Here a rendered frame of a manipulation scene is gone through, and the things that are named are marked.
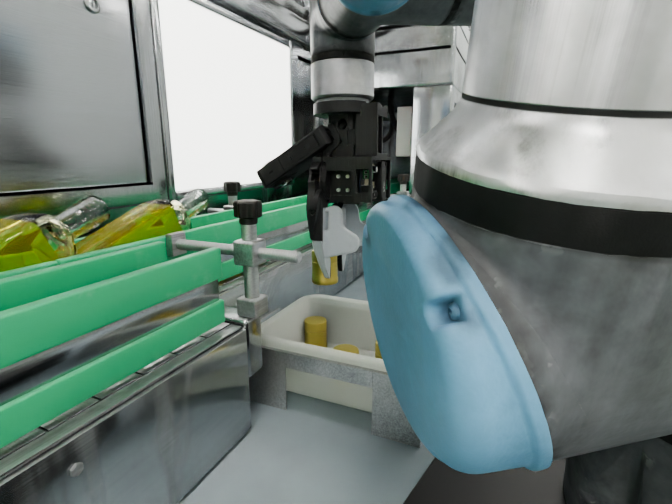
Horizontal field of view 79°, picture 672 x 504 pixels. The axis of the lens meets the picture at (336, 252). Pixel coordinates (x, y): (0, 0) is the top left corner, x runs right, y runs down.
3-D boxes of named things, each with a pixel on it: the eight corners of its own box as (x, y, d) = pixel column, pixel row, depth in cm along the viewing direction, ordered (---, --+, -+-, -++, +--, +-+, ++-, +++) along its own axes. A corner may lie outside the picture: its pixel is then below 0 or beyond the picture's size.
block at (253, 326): (203, 350, 51) (199, 297, 50) (267, 365, 48) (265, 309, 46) (183, 363, 48) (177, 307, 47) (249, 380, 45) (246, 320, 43)
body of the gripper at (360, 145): (370, 209, 46) (371, 96, 43) (304, 206, 50) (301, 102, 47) (391, 203, 53) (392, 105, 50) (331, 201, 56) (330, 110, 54)
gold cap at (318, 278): (342, 279, 56) (342, 248, 55) (330, 286, 53) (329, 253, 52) (320, 276, 57) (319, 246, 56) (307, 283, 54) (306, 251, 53)
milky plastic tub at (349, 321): (309, 341, 67) (308, 291, 65) (447, 369, 59) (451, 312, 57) (246, 397, 52) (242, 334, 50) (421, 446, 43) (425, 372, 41)
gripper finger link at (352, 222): (372, 274, 54) (369, 206, 50) (332, 270, 56) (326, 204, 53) (380, 266, 56) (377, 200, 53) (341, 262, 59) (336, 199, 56)
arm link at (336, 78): (298, 62, 46) (330, 76, 53) (299, 104, 47) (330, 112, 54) (360, 54, 43) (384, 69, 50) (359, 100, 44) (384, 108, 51)
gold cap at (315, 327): (315, 354, 60) (315, 326, 59) (299, 346, 62) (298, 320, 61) (332, 346, 62) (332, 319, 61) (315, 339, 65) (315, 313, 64)
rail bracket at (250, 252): (187, 295, 50) (178, 194, 48) (307, 317, 44) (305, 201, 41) (168, 303, 48) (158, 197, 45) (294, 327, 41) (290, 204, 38)
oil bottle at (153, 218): (22, 336, 40) (170, 229, 56) (59, 347, 38) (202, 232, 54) (-11, 292, 37) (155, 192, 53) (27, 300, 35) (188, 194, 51)
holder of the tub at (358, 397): (281, 338, 69) (279, 295, 68) (445, 372, 59) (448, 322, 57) (214, 390, 54) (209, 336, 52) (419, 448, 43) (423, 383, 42)
